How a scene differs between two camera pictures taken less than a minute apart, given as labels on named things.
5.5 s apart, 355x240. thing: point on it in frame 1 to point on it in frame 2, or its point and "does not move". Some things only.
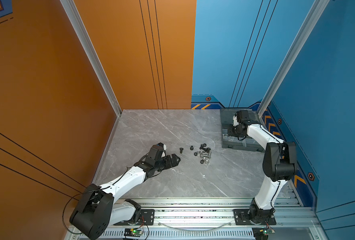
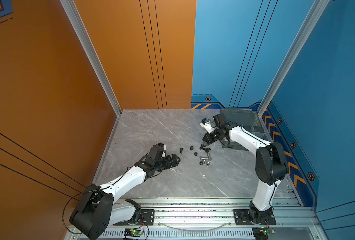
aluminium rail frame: x=211 y=218 does not move
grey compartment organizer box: x=229 y=142 does not move
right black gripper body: x=234 y=131 to x=212 y=137
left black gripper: x=170 y=164 does not move
